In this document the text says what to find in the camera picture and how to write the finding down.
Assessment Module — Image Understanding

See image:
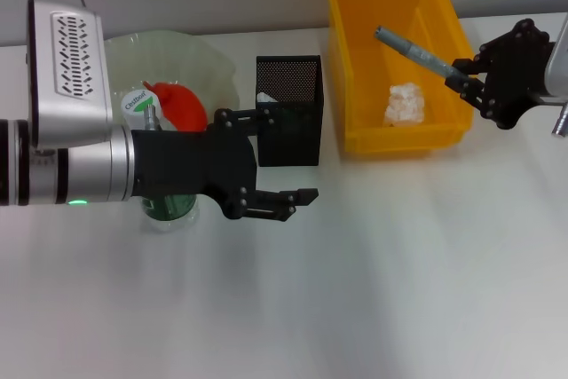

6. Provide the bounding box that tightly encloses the white paper ball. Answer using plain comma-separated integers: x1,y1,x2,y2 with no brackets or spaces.
383,82,426,127

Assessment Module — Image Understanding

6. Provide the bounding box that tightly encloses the clear green-label water bottle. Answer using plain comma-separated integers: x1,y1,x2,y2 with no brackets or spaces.
120,89,201,233

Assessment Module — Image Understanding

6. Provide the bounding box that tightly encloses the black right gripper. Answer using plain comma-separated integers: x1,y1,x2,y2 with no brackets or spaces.
445,18,556,130

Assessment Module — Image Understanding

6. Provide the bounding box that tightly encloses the yellow plastic bin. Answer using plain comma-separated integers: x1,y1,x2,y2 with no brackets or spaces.
323,0,480,162

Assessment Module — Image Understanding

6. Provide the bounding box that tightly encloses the red-orange toy orange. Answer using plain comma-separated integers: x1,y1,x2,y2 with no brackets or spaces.
142,80,209,132

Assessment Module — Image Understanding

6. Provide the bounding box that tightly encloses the green wavy glass fruit plate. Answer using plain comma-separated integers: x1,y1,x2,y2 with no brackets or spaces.
104,31,243,131

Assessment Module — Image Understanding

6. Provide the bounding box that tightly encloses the black mesh pen holder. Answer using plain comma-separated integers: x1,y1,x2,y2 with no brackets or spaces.
255,54,325,168

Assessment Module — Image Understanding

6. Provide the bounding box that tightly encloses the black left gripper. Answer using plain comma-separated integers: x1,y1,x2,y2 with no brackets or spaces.
130,107,320,224

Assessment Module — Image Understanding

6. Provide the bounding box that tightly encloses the silver grey pen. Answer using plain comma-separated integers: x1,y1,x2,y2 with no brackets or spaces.
375,26,467,81

